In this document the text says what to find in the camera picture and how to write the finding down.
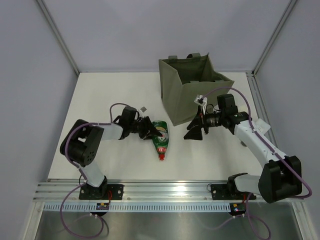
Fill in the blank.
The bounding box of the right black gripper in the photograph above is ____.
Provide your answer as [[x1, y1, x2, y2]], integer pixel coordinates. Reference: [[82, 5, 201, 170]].
[[183, 106, 225, 141]]

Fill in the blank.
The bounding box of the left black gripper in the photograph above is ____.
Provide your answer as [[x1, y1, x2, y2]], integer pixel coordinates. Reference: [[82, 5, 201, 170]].
[[128, 116, 162, 140]]

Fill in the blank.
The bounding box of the green dish soap bottle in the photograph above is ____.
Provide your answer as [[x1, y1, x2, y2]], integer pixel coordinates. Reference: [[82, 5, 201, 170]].
[[152, 120, 169, 161]]

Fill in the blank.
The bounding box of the green canvas bag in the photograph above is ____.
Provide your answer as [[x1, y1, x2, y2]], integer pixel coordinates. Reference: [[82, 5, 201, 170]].
[[158, 52, 234, 126]]

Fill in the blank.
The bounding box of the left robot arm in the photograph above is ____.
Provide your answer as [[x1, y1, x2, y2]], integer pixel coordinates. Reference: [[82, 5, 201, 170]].
[[59, 103, 162, 200]]

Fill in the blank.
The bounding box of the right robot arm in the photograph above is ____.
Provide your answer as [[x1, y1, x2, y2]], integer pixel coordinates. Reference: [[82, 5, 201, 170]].
[[183, 94, 303, 203]]

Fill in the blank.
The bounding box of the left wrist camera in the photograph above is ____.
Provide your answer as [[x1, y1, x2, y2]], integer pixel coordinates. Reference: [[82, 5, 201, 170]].
[[139, 106, 147, 117]]

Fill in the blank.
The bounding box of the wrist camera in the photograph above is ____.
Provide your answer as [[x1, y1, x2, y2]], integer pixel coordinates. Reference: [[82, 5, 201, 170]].
[[139, 106, 147, 117], [194, 94, 208, 113]]

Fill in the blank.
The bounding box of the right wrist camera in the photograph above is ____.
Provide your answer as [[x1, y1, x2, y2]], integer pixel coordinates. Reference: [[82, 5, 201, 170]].
[[194, 94, 208, 113]]

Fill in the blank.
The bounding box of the aluminium mounting rail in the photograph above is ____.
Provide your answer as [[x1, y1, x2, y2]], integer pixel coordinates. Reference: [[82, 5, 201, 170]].
[[31, 178, 305, 202]]

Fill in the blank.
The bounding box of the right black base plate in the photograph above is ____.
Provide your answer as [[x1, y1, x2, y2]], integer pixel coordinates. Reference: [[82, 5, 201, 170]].
[[208, 183, 249, 201]]

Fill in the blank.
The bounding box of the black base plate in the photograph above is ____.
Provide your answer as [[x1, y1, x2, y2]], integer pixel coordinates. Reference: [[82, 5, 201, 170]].
[[78, 183, 124, 201], [208, 183, 249, 201]]

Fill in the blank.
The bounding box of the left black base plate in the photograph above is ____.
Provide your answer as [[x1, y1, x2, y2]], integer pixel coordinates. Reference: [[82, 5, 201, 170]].
[[78, 183, 124, 201]]

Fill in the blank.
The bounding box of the white slotted cable duct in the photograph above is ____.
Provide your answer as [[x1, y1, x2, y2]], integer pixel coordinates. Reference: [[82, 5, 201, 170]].
[[43, 202, 231, 213]]

